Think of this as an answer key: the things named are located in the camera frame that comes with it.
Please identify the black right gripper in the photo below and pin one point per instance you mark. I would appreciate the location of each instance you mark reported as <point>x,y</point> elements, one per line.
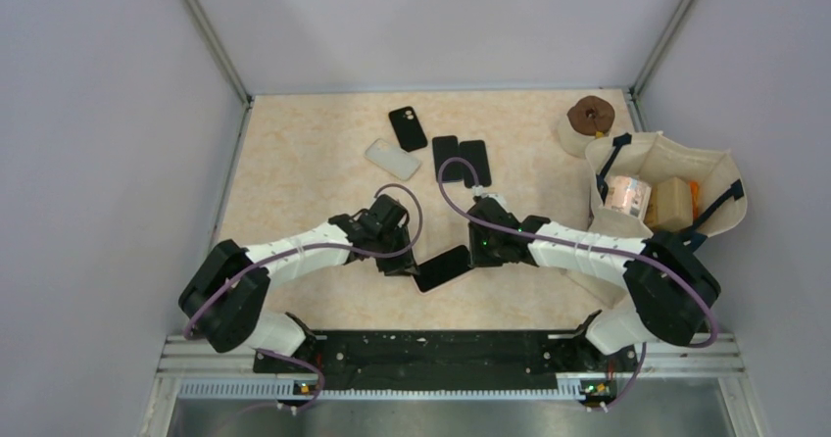
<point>477,258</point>

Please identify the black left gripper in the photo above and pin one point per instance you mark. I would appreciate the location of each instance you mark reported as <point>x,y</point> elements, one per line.
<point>402,266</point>

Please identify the white-edged black phone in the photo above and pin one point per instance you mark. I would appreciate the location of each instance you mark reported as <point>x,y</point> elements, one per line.
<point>453,262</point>

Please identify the white translucent phone case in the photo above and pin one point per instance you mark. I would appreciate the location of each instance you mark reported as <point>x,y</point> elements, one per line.
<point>392,159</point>

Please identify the pink phone case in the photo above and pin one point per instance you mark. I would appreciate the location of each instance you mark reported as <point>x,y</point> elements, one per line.
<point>429,283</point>

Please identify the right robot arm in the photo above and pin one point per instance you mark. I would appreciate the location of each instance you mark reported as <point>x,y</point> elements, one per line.
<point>668,292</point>

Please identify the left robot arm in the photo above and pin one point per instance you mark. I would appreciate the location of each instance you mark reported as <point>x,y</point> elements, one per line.
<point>224,300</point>

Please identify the blue-edged black phone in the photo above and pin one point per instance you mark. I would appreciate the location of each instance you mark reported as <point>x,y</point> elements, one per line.
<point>444,148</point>

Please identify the black phone case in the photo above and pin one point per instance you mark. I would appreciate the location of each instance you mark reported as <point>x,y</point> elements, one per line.
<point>407,128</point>

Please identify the pink patterned roll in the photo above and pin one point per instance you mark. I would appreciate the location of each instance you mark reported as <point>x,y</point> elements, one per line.
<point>628,195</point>

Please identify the brown-topped paper roll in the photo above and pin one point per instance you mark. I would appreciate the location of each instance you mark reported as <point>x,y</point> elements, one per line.
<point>590,118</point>

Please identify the brown cardboard box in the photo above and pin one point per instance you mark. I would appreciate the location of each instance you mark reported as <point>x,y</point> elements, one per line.
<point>670,206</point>

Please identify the cream canvas tote bag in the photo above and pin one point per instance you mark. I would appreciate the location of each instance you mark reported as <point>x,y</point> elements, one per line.
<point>654,158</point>

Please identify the orange item in bag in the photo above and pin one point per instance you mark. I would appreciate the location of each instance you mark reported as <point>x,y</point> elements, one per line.
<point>695,192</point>

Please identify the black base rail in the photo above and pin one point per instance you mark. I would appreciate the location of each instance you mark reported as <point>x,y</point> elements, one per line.
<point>467,360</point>

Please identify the aluminium frame rail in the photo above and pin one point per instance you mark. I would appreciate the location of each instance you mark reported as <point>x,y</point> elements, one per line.
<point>671,391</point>

